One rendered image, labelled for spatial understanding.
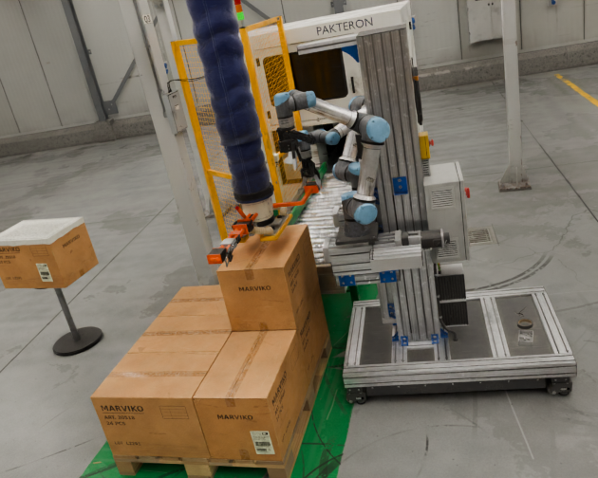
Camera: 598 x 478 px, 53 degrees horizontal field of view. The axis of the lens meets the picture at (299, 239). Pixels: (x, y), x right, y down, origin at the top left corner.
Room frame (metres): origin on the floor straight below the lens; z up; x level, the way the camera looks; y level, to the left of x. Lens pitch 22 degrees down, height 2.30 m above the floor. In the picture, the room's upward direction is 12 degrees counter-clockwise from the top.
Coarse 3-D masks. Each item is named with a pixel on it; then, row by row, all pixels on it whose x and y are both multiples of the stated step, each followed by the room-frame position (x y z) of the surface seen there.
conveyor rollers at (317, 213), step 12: (324, 180) 5.59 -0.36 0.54; (336, 180) 5.54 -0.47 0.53; (324, 192) 5.23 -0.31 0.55; (336, 192) 5.18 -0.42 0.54; (312, 204) 4.98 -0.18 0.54; (324, 204) 4.94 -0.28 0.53; (336, 204) 4.83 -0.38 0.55; (300, 216) 4.74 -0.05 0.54; (312, 216) 4.70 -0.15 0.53; (324, 216) 4.59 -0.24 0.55; (312, 228) 4.43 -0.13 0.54; (324, 228) 4.39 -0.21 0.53; (336, 228) 4.29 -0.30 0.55; (312, 240) 4.16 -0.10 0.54; (324, 240) 4.12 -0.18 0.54; (324, 264) 3.70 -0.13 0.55
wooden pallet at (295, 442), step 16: (320, 368) 3.26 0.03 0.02; (320, 384) 3.12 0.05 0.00; (304, 400) 2.81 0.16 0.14; (304, 416) 2.82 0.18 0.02; (304, 432) 2.70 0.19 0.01; (288, 448) 2.45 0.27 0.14; (128, 464) 2.65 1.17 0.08; (192, 464) 2.52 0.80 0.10; (208, 464) 2.49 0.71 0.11; (224, 464) 2.46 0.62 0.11; (240, 464) 2.43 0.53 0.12; (256, 464) 2.41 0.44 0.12; (272, 464) 2.38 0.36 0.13; (288, 464) 2.41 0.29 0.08
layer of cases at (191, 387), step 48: (192, 288) 3.74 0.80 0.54; (144, 336) 3.21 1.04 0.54; (192, 336) 3.09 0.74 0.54; (240, 336) 2.98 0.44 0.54; (288, 336) 2.88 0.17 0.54; (144, 384) 2.69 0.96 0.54; (192, 384) 2.60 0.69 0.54; (240, 384) 2.51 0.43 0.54; (288, 384) 2.64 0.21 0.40; (144, 432) 2.59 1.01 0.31; (192, 432) 2.50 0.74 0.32; (240, 432) 2.42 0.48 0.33; (288, 432) 2.50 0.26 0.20
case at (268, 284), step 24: (288, 240) 3.29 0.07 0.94; (240, 264) 3.08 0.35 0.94; (264, 264) 3.02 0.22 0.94; (288, 264) 3.00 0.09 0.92; (312, 264) 3.43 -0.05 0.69; (240, 288) 3.01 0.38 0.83; (264, 288) 2.97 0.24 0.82; (288, 288) 2.93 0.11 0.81; (312, 288) 3.34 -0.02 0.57; (240, 312) 3.02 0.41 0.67; (264, 312) 2.98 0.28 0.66; (288, 312) 2.93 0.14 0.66
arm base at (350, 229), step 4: (348, 220) 2.94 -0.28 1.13; (352, 220) 2.93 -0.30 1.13; (344, 224) 2.98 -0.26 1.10; (348, 224) 2.94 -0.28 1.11; (352, 224) 2.92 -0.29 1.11; (356, 224) 2.92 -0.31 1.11; (360, 224) 2.92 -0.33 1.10; (368, 224) 2.96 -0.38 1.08; (344, 228) 2.97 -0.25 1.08; (348, 228) 2.93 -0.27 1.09; (352, 228) 2.92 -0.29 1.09; (356, 228) 2.91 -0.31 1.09; (360, 228) 2.91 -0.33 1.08; (364, 228) 2.93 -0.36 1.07; (368, 228) 2.94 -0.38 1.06; (344, 232) 2.96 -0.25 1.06; (348, 232) 2.93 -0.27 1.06; (352, 232) 2.91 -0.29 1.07; (356, 232) 2.91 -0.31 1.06; (360, 232) 2.90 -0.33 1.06; (364, 232) 2.91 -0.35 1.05; (368, 232) 2.93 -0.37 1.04; (348, 236) 2.93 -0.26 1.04; (352, 236) 2.91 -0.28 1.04; (356, 236) 2.91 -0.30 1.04; (360, 236) 2.90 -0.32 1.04
